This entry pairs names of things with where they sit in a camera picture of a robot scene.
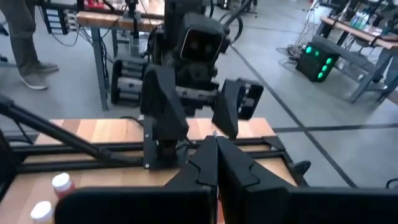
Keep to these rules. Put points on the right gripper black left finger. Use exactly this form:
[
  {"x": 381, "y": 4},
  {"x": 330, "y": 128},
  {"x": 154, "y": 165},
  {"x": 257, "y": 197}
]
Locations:
[{"x": 186, "y": 205}]

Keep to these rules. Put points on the wooden workbench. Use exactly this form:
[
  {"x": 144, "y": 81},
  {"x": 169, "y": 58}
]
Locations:
[
  {"x": 102, "y": 20},
  {"x": 373, "y": 39}
]

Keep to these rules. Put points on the tan small paint bottle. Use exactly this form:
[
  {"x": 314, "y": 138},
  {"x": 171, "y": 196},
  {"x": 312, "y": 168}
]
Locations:
[{"x": 42, "y": 213}]

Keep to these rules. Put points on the black metal table frame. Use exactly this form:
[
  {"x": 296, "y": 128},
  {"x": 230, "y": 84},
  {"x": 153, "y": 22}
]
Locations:
[{"x": 46, "y": 127}]

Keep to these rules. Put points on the black box green lights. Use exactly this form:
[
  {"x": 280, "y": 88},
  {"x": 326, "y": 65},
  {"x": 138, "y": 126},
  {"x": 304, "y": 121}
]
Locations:
[{"x": 311, "y": 67}]

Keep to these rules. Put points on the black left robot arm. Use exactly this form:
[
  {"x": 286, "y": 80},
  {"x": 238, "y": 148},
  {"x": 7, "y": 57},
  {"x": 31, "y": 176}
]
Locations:
[{"x": 164, "y": 152}]

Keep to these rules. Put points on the person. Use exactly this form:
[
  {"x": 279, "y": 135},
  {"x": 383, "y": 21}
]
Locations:
[{"x": 21, "y": 37}]

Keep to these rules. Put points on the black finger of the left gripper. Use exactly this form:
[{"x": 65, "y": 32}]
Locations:
[
  {"x": 163, "y": 102},
  {"x": 231, "y": 105}
]

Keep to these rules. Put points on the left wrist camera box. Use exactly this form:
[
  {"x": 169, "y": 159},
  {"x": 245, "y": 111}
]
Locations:
[{"x": 200, "y": 40}]

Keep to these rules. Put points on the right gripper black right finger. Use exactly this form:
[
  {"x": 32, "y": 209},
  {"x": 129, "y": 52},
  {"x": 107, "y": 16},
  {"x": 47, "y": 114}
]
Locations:
[{"x": 248, "y": 205}]

